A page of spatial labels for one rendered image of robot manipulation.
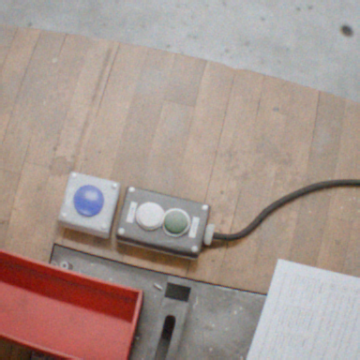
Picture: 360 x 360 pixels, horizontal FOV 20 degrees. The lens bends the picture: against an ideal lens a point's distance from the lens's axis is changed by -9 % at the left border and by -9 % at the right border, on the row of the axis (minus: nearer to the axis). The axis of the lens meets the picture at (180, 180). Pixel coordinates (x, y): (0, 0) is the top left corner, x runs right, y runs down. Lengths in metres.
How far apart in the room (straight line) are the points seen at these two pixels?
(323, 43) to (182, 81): 1.10
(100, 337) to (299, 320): 0.26
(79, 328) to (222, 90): 0.38
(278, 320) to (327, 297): 0.07
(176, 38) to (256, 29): 0.19
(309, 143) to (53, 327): 0.43
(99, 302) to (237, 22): 1.27
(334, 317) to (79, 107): 0.45
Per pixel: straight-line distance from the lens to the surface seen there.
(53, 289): 1.35
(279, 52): 2.47
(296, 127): 1.43
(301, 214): 1.39
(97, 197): 1.34
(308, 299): 1.36
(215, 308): 1.35
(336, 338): 1.36
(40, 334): 1.34
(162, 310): 1.27
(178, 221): 1.33
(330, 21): 2.54
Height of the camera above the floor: 2.22
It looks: 72 degrees down
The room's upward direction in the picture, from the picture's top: 6 degrees clockwise
